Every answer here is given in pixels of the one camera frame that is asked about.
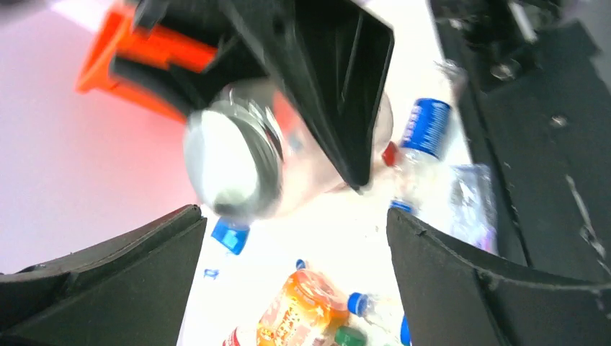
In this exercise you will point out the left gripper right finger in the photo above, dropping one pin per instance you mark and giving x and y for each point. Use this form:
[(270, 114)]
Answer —
[(455, 294)]

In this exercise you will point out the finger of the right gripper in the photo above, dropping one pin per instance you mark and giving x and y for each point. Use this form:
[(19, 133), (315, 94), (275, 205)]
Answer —
[(188, 91), (330, 59)]

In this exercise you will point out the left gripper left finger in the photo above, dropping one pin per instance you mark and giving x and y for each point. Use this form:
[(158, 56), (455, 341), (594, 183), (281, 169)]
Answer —
[(128, 290)]

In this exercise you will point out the clear bottle red cap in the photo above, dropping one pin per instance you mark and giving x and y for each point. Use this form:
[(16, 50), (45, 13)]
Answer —
[(389, 156)]

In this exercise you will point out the pepsi bottle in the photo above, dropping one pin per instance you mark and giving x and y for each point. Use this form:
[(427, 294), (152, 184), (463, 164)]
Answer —
[(424, 135), (378, 310)]

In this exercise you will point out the orange plastic bin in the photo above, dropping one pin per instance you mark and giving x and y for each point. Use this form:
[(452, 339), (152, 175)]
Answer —
[(158, 48)]

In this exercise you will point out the crushed Ganten water bottle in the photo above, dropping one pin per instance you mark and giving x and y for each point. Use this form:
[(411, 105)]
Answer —
[(473, 207)]

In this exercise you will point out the coffee bottle green cap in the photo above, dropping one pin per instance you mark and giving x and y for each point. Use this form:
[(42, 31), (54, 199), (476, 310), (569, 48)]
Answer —
[(343, 336)]

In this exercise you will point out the red cap water bottle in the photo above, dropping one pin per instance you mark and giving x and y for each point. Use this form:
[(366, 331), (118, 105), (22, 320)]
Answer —
[(241, 336)]

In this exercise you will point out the crushed blue label bottle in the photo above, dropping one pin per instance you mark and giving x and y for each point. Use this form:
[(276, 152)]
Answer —
[(222, 247)]

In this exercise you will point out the large orange crushed bottle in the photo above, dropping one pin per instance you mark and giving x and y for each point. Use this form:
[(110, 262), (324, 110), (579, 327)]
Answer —
[(307, 311)]

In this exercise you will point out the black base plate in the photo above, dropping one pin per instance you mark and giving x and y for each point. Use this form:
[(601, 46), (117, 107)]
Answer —
[(536, 109)]

